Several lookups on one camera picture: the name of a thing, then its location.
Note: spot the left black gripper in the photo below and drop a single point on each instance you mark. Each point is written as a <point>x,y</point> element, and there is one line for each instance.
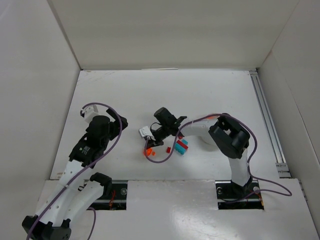
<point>116,119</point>

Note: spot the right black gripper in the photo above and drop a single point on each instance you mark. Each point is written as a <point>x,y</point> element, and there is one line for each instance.
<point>157,136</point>

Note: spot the orange round lego piece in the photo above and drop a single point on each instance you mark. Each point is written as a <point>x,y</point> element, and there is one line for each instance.
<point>147,152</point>

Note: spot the white divided round container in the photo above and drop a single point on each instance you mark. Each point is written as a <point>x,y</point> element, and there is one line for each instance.
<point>210,145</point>

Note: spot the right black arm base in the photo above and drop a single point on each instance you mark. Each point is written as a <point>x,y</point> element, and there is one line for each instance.
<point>231,196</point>

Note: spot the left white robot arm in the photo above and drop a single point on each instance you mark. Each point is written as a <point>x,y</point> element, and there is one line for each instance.
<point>79,186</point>

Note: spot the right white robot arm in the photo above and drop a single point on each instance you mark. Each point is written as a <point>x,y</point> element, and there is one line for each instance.
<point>221,130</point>

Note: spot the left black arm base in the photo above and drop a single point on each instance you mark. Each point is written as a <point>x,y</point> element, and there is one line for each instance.
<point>116,200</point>

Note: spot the teal and red lego stack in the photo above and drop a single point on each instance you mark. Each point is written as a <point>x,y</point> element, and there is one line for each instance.
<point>181,146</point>

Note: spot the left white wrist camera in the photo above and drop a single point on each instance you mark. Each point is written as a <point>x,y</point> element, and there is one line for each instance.
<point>89,112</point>

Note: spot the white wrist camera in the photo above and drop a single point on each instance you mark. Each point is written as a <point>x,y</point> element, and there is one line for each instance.
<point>145,132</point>
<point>89,112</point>

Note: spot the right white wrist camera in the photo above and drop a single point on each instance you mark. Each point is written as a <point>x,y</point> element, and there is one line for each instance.
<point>145,132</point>

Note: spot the aluminium rail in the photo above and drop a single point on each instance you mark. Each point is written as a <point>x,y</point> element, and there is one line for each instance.
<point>280,160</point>

